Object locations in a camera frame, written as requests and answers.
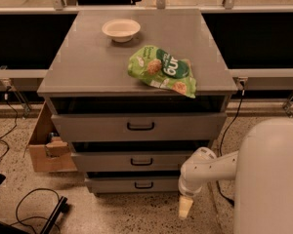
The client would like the black cable floor loop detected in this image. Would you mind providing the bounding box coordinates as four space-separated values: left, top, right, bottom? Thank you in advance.
13 188 61 234

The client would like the white paper bowl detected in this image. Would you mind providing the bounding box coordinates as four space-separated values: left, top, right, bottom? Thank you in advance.
102 19 141 43

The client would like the brown cardboard box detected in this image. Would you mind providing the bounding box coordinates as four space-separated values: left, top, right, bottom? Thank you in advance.
27 103 76 173

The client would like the grey drawer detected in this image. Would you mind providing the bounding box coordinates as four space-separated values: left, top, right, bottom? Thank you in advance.
85 176 179 194
52 113 227 142
71 151 192 172

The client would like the grey drawer cabinet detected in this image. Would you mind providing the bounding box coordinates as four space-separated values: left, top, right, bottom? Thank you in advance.
36 8 238 198

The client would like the grey top drawer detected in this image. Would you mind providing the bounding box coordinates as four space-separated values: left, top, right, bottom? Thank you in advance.
52 113 227 142

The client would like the black cable left wall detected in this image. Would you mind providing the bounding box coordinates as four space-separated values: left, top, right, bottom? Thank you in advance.
0 86 20 161

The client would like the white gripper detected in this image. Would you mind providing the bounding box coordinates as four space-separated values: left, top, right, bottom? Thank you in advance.
179 147 217 219

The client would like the black stand leg left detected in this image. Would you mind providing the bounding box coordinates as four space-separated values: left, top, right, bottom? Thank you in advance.
40 196 69 234

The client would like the black power cable right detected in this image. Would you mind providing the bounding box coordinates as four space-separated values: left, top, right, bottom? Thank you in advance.
216 80 246 208

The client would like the green snack bag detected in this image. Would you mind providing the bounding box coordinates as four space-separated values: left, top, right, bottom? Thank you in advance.
128 45 196 98

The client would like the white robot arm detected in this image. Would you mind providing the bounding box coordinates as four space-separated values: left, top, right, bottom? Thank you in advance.
179 118 293 234

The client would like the grey middle drawer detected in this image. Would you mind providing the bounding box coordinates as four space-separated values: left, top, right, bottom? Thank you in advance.
71 151 192 172

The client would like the grey bottom drawer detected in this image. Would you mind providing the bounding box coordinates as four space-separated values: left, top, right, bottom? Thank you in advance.
85 176 179 194

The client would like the metal railing frame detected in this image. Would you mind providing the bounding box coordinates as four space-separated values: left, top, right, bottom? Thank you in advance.
0 0 293 115

